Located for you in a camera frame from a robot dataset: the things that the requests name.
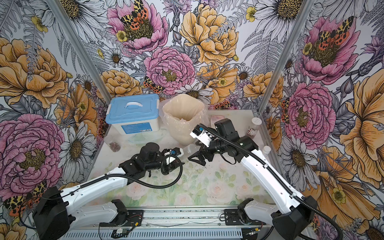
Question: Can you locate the clear jar with dried flowers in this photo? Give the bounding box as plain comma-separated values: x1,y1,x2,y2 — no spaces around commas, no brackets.
178,144,200,161

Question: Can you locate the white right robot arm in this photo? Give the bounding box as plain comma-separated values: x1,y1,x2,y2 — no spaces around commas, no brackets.
188,119,317,240

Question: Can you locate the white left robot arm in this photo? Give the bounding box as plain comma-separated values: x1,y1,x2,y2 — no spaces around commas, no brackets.
33,143,175,240

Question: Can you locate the pink tea packet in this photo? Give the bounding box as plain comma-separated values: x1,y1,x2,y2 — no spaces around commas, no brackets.
211,115,226,128

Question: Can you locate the tall jar with white lid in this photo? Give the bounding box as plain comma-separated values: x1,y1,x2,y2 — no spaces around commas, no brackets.
247,117,263,139

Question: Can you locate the clear jar at left edge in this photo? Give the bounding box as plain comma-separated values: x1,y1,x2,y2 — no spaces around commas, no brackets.
104,135,122,153

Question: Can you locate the bin with plastic liner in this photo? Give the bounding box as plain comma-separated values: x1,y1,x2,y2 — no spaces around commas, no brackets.
159,94,210,146

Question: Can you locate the small white pill bottle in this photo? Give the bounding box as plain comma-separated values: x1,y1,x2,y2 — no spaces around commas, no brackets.
262,146,272,156

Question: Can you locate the blue lidded storage box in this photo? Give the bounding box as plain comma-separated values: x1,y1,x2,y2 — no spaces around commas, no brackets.
106,94,160,135

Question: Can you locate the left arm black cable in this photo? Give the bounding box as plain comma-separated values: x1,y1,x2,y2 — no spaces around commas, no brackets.
79,154,184,190

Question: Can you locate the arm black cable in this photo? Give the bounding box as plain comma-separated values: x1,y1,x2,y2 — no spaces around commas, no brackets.
197,123,344,240
79,154,184,190

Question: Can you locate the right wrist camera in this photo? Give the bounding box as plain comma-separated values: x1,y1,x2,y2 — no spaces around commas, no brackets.
190,125,215,147

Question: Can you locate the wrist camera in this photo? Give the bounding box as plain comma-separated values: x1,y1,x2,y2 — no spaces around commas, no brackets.
164,148,184,165
190,125,215,147

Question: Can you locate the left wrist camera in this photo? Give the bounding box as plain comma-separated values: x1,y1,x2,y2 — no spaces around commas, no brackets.
164,148,184,165

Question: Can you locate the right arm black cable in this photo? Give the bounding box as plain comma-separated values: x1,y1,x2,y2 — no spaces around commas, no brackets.
197,123,344,240

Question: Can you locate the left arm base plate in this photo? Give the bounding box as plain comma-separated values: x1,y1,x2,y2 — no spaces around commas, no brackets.
100,210,144,227

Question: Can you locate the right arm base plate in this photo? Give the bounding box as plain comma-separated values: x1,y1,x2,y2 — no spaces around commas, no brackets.
224,209,263,226

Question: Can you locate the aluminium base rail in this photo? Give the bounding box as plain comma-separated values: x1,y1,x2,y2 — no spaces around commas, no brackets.
53,206,319,240

